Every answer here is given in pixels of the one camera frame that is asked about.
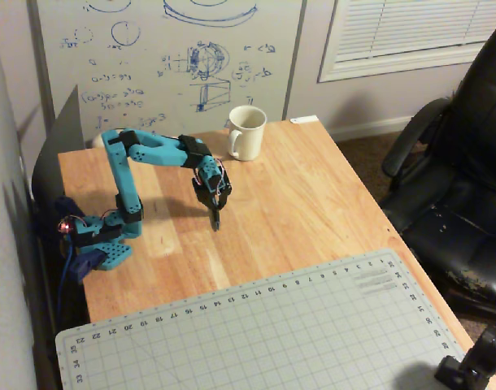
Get white rounded object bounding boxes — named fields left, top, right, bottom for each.
left=91, top=130, right=124, bottom=150

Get whiteboard with blue drawings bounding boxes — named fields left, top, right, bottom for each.
left=27, top=0, right=309, bottom=137

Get dark blue table clamp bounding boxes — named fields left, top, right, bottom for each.
left=63, top=249, right=107, bottom=284

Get black controller board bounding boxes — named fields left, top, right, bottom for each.
left=55, top=216, right=79, bottom=237

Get black leather office chair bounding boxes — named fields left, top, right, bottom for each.
left=379, top=18, right=496, bottom=326

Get grey cutting mat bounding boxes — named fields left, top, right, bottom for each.
left=54, top=248, right=468, bottom=390

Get white window blinds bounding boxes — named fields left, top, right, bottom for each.
left=316, top=0, right=496, bottom=84

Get cream ceramic mug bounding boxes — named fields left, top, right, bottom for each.
left=224, top=105, right=268, bottom=162

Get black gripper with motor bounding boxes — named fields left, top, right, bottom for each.
left=191, top=162, right=234, bottom=232

